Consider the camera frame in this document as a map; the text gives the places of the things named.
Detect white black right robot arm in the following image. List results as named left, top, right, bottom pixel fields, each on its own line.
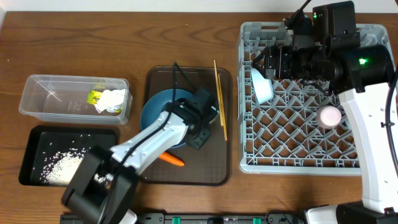
left=252, top=1, right=397, bottom=223

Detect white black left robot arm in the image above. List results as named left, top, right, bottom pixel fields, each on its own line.
left=62, top=88, right=218, bottom=223

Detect black plastic tray bin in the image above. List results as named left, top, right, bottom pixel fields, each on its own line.
left=19, top=126, right=119, bottom=187

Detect dark brown serving tray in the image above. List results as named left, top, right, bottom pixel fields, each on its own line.
left=141, top=66, right=233, bottom=186

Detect wooden chopstick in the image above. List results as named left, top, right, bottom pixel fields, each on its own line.
left=213, top=59, right=224, bottom=126
left=218, top=74, right=228, bottom=141

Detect dark blue plate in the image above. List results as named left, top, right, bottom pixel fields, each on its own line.
left=140, top=89, right=193, bottom=148

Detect yellow green foil wrapper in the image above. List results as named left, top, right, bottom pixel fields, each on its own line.
left=86, top=89, right=123, bottom=113

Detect white tissue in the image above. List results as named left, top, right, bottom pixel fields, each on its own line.
left=95, top=89, right=126, bottom=113

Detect orange carrot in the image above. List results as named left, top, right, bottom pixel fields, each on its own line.
left=159, top=152, right=185, bottom=167

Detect clear plastic bin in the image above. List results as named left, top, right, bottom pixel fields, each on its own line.
left=19, top=75, right=132, bottom=125

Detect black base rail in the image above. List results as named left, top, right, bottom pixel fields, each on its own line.
left=60, top=207, right=312, bottom=224

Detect pink plastic cup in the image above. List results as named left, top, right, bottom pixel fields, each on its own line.
left=315, top=105, right=342, bottom=129

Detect light blue small bowl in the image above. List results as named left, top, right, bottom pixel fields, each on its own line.
left=251, top=68, right=274, bottom=104

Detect grey dishwasher rack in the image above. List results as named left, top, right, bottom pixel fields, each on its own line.
left=236, top=21, right=398, bottom=177

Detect white rice pile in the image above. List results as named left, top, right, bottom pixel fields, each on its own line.
left=39, top=147, right=92, bottom=186

